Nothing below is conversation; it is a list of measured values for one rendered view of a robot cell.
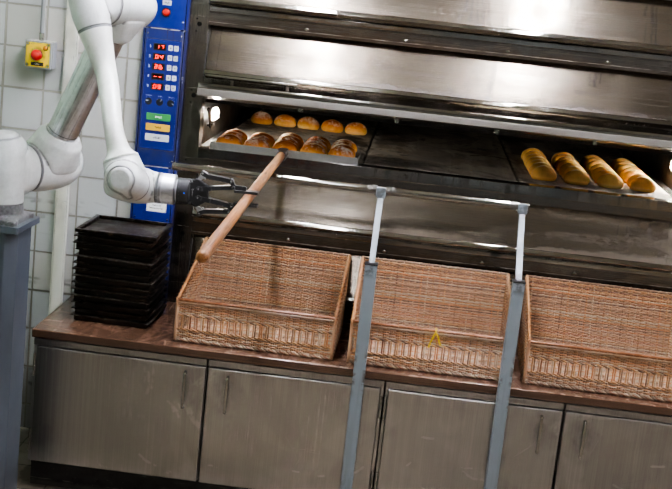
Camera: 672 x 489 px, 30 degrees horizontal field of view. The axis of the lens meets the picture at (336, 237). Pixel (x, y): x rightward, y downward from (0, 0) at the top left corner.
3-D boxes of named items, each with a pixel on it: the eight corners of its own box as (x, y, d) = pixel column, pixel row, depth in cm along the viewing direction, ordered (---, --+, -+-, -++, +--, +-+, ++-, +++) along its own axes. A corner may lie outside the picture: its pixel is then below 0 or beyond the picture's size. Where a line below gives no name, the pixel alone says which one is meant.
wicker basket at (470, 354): (351, 325, 471) (359, 254, 465) (501, 343, 468) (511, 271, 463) (344, 363, 423) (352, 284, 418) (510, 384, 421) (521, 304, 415)
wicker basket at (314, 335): (198, 306, 475) (204, 234, 469) (345, 324, 471) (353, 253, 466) (170, 341, 427) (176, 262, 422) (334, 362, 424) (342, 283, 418)
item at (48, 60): (29, 65, 463) (31, 38, 461) (56, 68, 462) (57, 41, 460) (23, 67, 456) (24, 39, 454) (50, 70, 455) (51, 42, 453)
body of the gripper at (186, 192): (180, 173, 368) (212, 177, 368) (178, 202, 370) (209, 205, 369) (176, 177, 361) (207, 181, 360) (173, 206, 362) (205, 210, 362)
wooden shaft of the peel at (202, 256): (207, 265, 286) (208, 252, 286) (194, 263, 286) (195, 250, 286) (284, 160, 454) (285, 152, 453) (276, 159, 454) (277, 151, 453)
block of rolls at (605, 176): (519, 158, 531) (521, 145, 530) (632, 171, 529) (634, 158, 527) (530, 180, 472) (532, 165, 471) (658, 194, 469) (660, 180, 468)
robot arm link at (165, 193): (159, 200, 371) (179, 202, 370) (153, 205, 362) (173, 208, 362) (162, 170, 369) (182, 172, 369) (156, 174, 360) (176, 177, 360)
